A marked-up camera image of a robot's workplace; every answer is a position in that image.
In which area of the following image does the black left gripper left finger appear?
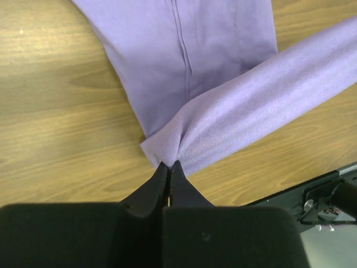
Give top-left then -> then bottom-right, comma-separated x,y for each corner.
1,164 -> 168,267

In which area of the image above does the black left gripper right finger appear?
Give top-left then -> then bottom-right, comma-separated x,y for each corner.
161,161 -> 310,267

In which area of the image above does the purple t shirt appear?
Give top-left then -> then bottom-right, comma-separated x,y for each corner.
75,1 -> 356,175

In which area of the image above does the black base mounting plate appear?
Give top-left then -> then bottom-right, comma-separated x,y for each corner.
250,162 -> 356,232

